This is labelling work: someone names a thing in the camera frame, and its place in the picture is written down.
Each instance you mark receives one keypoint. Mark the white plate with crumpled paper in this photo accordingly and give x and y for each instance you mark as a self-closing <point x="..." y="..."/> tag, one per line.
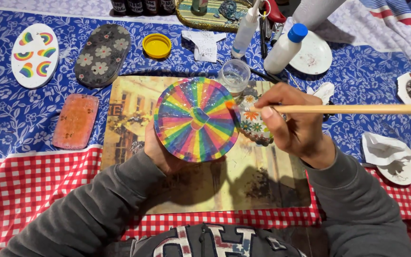
<point x="391" y="157"/>

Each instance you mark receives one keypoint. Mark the black silver marker pen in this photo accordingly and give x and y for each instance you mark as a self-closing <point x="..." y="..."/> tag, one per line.
<point x="277" y="34"/>

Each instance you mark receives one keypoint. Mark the yellow plastic lid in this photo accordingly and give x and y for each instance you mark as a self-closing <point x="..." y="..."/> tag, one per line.
<point x="156" y="46"/>

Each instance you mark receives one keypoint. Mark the clear plastic cup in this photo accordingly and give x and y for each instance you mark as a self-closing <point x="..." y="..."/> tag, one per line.
<point x="234" y="76"/>

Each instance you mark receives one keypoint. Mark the green bottle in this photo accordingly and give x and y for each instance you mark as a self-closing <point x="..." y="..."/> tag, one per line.
<point x="199" y="7"/>

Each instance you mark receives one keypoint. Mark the person's grey lettered hoodie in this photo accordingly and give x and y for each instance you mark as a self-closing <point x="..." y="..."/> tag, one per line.
<point x="216" y="242"/>

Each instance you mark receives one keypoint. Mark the dark paint bottle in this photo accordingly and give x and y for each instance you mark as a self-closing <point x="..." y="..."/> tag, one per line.
<point x="167" y="6"/>
<point x="151" y="6"/>
<point x="118" y="6"/>
<point x="135" y="6"/>

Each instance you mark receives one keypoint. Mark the orange rectangular plaque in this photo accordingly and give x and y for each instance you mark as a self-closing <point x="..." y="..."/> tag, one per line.
<point x="76" y="121"/>

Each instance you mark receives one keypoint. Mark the person's right hand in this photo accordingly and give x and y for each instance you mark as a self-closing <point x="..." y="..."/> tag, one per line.
<point x="301" y="125"/>

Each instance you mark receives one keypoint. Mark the red blue striped cloth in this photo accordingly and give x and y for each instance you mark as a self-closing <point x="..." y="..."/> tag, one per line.
<point x="405" y="21"/>

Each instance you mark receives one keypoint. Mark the clear squeeze bottle with nozzle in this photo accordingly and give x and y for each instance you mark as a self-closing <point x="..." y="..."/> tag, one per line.
<point x="244" y="34"/>

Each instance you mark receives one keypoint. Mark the rainbow striped round lid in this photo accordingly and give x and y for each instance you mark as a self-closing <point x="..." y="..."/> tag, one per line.
<point x="196" y="119"/>

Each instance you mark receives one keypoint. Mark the blue grey beaded ornament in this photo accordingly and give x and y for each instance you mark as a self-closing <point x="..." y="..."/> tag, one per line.
<point x="231" y="10"/>

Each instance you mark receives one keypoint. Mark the white folded paper piece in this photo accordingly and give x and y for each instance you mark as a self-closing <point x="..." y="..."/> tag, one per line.
<point x="204" y="44"/>

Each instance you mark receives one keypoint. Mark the blue floral tablecloth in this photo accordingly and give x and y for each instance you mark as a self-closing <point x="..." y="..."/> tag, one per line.
<point x="362" y="82"/>

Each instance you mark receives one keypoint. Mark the white glue bottle blue cap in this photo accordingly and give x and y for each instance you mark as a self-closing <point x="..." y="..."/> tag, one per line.
<point x="284" y="50"/>

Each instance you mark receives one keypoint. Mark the gold glitter striped tray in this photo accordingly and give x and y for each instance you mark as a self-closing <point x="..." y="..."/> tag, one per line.
<point x="212" y="19"/>

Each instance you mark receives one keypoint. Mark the person's left hand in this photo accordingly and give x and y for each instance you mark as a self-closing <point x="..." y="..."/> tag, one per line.
<point x="162" y="157"/>

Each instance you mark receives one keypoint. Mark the black thin brush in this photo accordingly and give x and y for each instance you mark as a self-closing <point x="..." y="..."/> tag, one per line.
<point x="264" y="75"/>

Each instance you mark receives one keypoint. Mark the white paper towel roll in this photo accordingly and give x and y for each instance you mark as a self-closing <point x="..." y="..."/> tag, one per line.
<point x="316" y="12"/>

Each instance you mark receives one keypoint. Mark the dark grey oval flower plaque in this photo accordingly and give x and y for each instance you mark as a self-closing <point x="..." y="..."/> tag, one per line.
<point x="102" y="55"/>

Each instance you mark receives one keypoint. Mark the street scene placemat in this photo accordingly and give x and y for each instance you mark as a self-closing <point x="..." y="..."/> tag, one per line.
<point x="252" y="178"/>

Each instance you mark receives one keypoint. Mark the crumpled white tissue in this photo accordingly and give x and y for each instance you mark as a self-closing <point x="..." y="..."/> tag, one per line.
<point x="322" y="92"/>

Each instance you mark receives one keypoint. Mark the red white checked tablecloth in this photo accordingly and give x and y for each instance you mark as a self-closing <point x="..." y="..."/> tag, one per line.
<point x="30" y="192"/>

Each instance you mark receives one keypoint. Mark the floral decoupage piece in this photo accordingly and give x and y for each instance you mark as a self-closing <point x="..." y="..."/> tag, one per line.
<point x="253" y="119"/>

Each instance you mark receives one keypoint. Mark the white oval rainbow hearts plaque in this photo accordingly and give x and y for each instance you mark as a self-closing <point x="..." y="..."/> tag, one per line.
<point x="34" y="55"/>

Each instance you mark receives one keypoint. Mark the white round plate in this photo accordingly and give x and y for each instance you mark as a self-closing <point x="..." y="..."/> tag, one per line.
<point x="316" y="55"/>

